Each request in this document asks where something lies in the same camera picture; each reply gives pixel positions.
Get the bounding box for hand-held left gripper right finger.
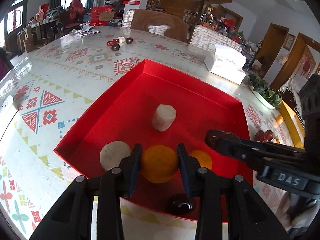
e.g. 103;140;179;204
176;144;288;240

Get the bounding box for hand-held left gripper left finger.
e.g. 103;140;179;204
29;144;143;240

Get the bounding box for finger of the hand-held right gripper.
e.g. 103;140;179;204
216;132;306;170

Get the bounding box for large dull orange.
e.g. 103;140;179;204
139;145;180;183

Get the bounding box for red cardboard tray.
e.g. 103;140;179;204
54;59;253;224

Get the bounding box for person's right hand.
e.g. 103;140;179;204
275;191;320;232

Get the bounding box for yellow box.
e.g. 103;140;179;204
279;100;306;148

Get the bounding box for round white rice cake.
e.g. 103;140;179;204
99;141;132;171

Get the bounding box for white cylinder cake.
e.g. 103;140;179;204
152;104;177;132

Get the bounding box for plate of green vegetables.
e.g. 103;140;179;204
247;70;282;110

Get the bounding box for white tissue box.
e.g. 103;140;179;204
204;43;247;85

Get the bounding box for wooden door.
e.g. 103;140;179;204
255;23;290;68

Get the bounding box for patterned tablecloth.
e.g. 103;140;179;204
0;26;309;240

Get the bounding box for chair with patterned cover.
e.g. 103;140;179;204
189;25;242;53

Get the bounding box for white power strip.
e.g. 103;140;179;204
0;95;14;140

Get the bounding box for brown wooden chair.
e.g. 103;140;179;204
130;9;190;43

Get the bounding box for red gift box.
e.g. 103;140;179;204
89;6;113;27

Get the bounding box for cardboard boxes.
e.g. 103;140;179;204
17;26;39;53

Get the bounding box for red jacket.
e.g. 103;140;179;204
68;0;85;21

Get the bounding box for papers and white cable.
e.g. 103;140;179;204
60;23;101;40

